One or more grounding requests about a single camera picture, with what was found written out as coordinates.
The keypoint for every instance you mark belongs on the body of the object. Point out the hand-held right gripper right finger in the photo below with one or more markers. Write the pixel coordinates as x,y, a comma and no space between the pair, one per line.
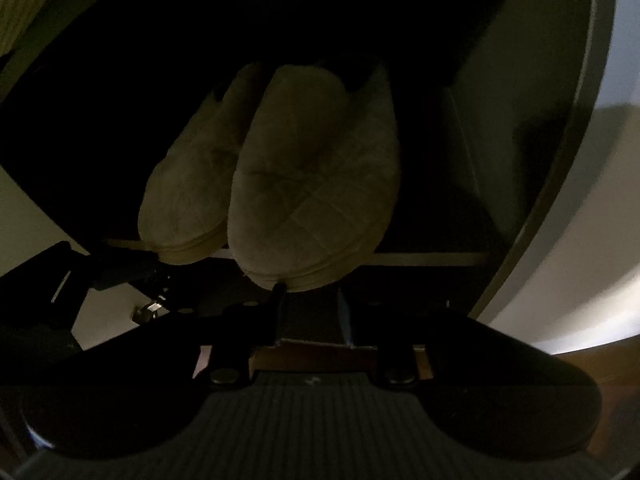
344,317

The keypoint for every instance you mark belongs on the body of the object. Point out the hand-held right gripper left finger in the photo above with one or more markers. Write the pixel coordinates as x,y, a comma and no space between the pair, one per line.
279,310

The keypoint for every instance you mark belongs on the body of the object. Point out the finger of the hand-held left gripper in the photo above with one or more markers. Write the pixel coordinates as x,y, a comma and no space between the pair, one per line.
125,270

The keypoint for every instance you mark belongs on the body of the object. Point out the metal cabinet hinge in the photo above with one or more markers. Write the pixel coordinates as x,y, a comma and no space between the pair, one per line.
147,310

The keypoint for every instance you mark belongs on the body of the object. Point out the beige quilted slipper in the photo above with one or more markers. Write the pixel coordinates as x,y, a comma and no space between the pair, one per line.
310,185
190,185

